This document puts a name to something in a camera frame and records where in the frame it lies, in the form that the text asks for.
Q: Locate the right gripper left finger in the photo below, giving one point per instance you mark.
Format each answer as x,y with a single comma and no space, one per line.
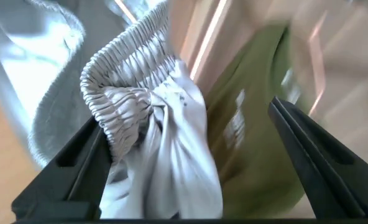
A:
62,183

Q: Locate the green printed shirt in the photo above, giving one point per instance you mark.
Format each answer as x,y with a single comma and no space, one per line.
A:
246,186

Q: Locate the pale blue garment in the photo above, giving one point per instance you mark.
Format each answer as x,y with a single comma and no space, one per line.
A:
177,155

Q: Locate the beige curtain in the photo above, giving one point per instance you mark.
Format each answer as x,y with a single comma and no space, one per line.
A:
352,62

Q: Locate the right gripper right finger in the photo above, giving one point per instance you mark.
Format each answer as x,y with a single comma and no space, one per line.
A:
333,177

